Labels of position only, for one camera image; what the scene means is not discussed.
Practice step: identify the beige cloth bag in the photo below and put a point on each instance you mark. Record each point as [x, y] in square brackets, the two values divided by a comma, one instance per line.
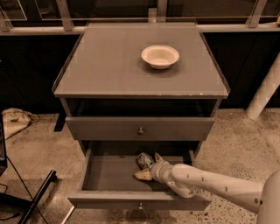
[15, 120]

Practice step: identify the green 7up can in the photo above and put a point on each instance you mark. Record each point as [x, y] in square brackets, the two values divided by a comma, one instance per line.
[145, 160]

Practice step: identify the grey open middle drawer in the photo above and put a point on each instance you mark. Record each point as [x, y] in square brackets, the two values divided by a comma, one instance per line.
[108, 182]

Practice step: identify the black stand leg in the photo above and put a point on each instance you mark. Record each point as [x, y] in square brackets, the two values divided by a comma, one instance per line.
[28, 205]

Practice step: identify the white diagonal post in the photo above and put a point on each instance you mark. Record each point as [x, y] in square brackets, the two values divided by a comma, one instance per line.
[269, 85]

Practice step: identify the metal window railing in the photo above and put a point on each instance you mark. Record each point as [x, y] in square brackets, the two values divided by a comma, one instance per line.
[38, 17]

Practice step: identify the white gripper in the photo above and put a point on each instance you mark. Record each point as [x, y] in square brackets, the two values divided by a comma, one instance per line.
[157, 171]

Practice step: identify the grey drawer cabinet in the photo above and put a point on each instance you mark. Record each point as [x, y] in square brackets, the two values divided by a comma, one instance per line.
[106, 76]

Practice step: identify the round upper drawer knob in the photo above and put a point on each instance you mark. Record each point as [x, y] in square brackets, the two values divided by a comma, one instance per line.
[140, 131]

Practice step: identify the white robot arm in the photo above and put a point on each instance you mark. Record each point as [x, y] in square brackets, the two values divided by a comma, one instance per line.
[185, 180]

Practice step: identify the white paper bowl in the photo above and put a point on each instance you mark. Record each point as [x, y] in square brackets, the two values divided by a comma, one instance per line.
[160, 56]

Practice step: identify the grey upper drawer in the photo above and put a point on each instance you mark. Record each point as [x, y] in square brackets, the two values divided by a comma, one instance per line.
[125, 128]

